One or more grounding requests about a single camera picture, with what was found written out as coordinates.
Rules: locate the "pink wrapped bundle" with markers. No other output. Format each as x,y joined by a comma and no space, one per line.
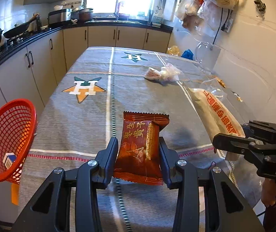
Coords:
152,74

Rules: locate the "sink faucet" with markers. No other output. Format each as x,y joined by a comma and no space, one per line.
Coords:
117,11

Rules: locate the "long white orange-print packet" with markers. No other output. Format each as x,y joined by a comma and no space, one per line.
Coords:
215,116

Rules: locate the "yellow plastic bag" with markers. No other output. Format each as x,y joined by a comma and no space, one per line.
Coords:
173,50

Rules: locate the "brown cooking pot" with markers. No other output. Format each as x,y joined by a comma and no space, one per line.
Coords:
86,14

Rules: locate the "gas stove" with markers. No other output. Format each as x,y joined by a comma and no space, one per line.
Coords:
19,40

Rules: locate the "person's right hand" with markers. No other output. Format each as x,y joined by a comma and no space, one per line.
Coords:
269,193

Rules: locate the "utensil holder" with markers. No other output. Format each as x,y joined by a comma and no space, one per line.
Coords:
156,17

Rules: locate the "orange panel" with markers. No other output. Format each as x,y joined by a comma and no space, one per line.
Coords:
15,193

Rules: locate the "clear plastic bag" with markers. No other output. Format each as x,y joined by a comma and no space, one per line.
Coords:
215,87

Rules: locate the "hanging plastic bags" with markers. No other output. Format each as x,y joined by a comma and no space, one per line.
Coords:
191,9

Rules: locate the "beige kitchen cabinets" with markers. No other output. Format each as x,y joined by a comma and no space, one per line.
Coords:
38,60

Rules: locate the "clear glass jar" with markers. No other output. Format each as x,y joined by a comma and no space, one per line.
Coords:
203,52

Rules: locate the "small orange wrapper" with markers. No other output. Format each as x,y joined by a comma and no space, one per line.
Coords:
237,97
220,81

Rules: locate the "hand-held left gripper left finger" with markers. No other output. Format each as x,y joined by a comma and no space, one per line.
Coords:
107,164

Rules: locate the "white plastic bag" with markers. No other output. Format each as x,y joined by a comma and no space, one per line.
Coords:
170,72

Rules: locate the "blue plastic bag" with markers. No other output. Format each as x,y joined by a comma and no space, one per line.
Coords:
187,54

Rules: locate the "black frying pan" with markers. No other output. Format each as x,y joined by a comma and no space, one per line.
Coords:
17,31

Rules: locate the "dark red snack packet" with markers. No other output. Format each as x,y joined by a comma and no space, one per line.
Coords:
138,149

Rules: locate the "steel rice cooker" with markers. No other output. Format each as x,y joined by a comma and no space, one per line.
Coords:
59,17

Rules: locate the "steel pot lid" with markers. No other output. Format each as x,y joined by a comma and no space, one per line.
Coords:
75,11

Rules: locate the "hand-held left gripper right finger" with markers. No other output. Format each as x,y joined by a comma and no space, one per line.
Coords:
167,164

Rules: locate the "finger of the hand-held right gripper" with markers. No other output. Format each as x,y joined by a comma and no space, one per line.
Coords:
261,127
232,143

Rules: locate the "small white blue box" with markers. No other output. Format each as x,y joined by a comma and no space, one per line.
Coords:
9,160

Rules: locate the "black kitchen countertop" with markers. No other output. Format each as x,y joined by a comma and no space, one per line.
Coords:
43,32

